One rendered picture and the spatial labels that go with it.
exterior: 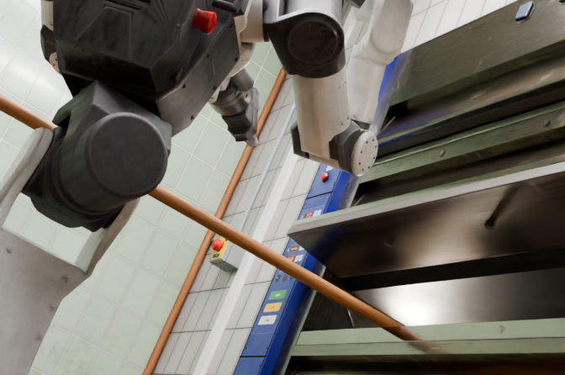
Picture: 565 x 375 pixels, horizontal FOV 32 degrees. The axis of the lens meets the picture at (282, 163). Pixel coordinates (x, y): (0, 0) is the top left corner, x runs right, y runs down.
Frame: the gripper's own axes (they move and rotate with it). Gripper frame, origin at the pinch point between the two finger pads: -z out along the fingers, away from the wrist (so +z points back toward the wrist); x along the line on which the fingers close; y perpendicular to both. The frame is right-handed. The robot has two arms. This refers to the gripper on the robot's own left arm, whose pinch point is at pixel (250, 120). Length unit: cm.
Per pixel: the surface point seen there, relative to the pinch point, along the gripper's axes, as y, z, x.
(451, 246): 35, -38, 17
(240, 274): -40, -104, -3
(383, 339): 17, -46, 35
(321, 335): -2, -64, 28
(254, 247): -5.2, -20.2, 20.1
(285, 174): -28, -108, -37
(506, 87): 48, -45, -25
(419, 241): 27, -41, 14
